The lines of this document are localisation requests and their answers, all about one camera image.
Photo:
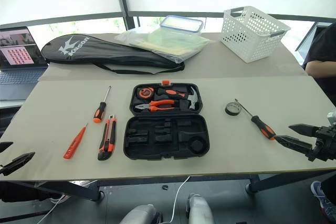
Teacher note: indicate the orange voltage tester pen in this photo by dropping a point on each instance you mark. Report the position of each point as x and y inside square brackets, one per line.
[74, 144]

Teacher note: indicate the blue sneaker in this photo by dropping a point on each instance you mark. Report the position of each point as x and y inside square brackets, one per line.
[325, 203]

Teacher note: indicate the silver robot leg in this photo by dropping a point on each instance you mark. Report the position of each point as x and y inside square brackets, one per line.
[141, 214]
[200, 209]

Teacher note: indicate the orange black tape measure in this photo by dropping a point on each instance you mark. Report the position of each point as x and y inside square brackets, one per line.
[145, 93]

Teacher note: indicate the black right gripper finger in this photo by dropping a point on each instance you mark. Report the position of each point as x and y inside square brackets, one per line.
[304, 129]
[294, 142]

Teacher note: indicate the seated bystander person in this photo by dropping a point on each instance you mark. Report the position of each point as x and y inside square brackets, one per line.
[324, 48]

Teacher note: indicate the claw hammer, black orange grip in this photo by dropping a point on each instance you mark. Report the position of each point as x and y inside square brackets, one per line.
[172, 93]

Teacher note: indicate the small black floor object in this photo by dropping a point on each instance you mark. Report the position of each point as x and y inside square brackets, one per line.
[165, 187]

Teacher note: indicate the open grey laptop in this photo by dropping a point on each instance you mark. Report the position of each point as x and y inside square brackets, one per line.
[18, 51]

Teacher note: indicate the black Kason racket bag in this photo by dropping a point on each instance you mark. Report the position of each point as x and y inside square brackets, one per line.
[105, 53]

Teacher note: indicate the clear container with blue lid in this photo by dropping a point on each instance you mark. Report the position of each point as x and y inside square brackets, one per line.
[181, 23]

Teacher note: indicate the person's right forearm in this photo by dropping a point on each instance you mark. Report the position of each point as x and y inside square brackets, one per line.
[319, 68]

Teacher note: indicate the dark metal table leg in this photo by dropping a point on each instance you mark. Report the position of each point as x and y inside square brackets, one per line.
[253, 184]
[78, 191]

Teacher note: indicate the orange black utility knife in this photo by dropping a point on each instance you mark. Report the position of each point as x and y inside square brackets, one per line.
[107, 140]

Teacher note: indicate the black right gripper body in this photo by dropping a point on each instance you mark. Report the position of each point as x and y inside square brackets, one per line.
[324, 142]

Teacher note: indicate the black electrical tape roll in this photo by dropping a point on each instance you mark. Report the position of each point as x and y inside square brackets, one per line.
[229, 111]

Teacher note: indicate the clear plastic bag with sheets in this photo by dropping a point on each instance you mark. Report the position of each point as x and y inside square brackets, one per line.
[170, 43]

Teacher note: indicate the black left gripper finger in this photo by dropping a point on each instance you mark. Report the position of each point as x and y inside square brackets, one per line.
[5, 145]
[18, 161]

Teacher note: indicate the orange black screwdriver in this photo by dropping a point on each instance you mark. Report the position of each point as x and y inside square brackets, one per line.
[99, 111]
[263, 128]

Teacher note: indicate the black plastic tool case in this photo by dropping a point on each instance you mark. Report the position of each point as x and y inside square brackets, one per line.
[168, 140]

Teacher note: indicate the white perforated plastic basket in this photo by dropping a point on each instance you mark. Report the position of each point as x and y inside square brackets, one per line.
[249, 37]

